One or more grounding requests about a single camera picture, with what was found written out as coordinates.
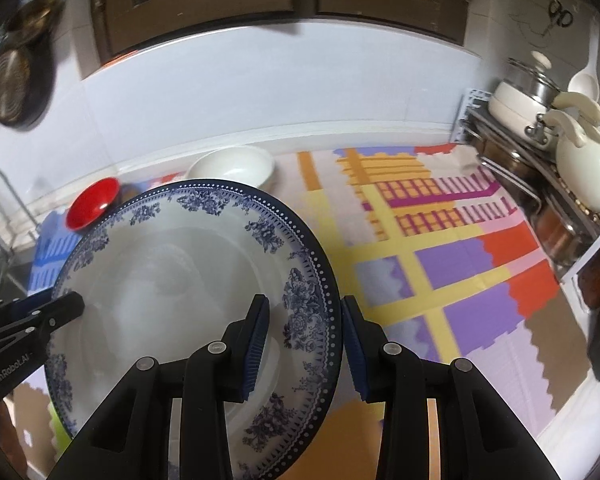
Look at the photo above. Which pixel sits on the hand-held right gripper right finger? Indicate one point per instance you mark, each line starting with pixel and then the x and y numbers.
pixel 352 347

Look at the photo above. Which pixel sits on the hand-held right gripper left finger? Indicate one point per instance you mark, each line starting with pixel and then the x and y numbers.
pixel 255 345

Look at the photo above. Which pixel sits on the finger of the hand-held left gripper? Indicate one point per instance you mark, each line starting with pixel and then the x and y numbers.
pixel 55 315
pixel 15 306

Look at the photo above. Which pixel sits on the blue patterned white plate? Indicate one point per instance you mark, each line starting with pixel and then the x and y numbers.
pixel 180 280

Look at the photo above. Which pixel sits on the red and black bowl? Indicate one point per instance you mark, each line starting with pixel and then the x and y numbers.
pixel 92 205

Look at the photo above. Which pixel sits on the cream white bowl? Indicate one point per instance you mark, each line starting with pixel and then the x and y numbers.
pixel 230 162

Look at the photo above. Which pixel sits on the stainless steel sink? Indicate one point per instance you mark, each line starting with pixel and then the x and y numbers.
pixel 0 275

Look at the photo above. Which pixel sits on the thin gooseneck faucet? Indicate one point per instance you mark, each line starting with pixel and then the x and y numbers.
pixel 10 195

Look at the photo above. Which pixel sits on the colourful patchwork mat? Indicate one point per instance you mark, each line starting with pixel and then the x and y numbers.
pixel 450 280

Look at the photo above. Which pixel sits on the black frying pan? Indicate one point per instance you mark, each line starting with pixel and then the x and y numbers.
pixel 15 85

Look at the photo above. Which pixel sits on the copper coloured pot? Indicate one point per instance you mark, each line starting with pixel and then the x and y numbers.
pixel 560 235

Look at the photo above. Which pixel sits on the stainless steel pot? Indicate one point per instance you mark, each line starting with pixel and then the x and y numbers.
pixel 505 157

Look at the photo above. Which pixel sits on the metal countertop shelf rack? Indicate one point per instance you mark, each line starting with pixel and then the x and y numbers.
pixel 545 185

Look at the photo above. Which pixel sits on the cream kettle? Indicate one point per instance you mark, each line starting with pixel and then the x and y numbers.
pixel 587 170

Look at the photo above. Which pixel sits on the small brass saucepan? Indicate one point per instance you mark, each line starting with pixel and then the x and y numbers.
pixel 42 12

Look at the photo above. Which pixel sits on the cream pot with glass lid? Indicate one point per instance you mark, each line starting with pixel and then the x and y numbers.
pixel 515 100

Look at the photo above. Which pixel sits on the white ladle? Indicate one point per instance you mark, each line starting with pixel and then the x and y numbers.
pixel 582 82

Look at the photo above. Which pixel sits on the black scissors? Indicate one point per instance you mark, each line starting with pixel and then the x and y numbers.
pixel 560 15

